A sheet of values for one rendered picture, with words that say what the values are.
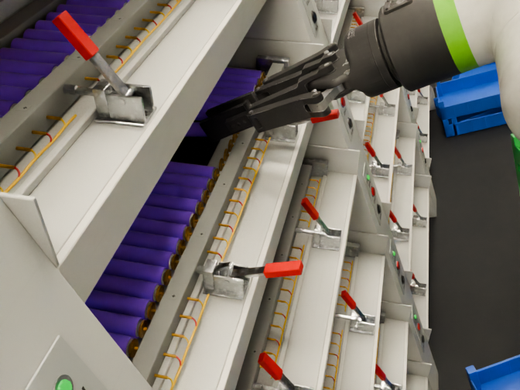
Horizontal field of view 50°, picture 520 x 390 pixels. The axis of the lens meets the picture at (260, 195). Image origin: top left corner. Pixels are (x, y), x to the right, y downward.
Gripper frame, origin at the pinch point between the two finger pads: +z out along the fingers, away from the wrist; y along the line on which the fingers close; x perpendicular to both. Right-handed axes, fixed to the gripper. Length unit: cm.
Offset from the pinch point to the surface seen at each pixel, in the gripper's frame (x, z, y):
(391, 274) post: 53, 3, -23
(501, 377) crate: 100, -5, -31
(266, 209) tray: 7.8, -2.9, 9.7
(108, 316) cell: 1.2, 4.6, 28.8
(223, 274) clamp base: 6.2, -1.8, 20.8
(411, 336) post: 72, 6, -23
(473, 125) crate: 98, -5, -141
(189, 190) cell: 1.9, 3.5, 10.6
